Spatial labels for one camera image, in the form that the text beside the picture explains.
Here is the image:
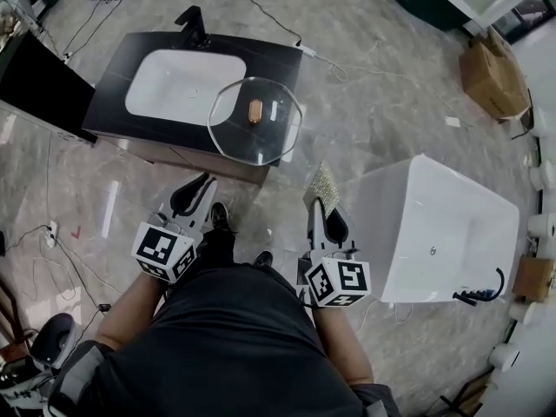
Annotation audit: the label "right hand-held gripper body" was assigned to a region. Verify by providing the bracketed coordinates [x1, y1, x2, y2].
[295, 228, 372, 308]

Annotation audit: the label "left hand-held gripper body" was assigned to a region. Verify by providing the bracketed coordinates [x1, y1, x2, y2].
[130, 189, 206, 286]

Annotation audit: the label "metallic scrubbing sponge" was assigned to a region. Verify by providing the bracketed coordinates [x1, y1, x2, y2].
[303, 161, 342, 215]

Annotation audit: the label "glass pot lid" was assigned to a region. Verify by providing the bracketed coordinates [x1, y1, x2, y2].
[207, 76, 304, 167]

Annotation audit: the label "person's right forearm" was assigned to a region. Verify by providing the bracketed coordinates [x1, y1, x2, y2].
[312, 302, 375, 387]

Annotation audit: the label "person's left forearm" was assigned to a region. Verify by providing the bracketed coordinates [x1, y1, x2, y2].
[94, 270, 175, 352]

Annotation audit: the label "person's left black shoe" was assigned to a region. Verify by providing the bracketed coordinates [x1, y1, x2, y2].
[209, 202, 230, 235]

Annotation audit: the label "person's black trouser legs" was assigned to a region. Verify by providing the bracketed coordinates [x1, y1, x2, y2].
[198, 228, 239, 271]

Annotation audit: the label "white sink basin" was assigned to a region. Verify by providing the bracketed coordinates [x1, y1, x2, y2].
[124, 49, 248, 128]

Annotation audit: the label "person's black shirt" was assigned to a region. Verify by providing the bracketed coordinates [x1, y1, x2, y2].
[46, 261, 401, 417]

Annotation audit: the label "white bathtub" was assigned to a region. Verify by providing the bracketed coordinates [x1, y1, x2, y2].
[354, 153, 521, 306]

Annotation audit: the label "white power strip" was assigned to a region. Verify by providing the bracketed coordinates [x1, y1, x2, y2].
[44, 219, 60, 248]

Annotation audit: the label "black vanity cabinet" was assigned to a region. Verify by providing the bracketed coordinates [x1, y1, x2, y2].
[81, 31, 304, 187]

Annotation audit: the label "grey and white headset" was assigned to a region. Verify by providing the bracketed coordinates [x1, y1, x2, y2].
[29, 312, 80, 371]

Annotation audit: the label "black faucet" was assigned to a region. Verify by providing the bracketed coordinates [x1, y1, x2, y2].
[174, 5, 213, 48]

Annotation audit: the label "black side cabinet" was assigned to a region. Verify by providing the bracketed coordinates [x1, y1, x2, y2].
[0, 30, 98, 146]

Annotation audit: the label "white cylinder roll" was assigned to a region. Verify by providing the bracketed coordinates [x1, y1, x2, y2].
[489, 342, 522, 372]
[507, 301, 545, 326]
[528, 158, 556, 191]
[526, 212, 556, 239]

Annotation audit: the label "small cardboard box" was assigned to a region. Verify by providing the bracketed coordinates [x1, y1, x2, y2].
[511, 255, 556, 303]

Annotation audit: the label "large cardboard box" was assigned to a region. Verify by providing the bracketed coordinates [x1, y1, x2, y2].
[459, 30, 533, 122]

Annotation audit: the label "dark green cabinet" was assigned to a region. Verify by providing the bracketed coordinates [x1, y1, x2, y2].
[392, 0, 480, 33]

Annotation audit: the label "black bathtub tap with hose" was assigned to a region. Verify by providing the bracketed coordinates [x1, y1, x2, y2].
[451, 267, 506, 307]

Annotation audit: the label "white cable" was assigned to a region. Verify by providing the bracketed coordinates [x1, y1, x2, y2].
[314, 39, 475, 129]

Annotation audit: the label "black cable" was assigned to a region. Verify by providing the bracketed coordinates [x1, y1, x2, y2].
[215, 0, 303, 45]

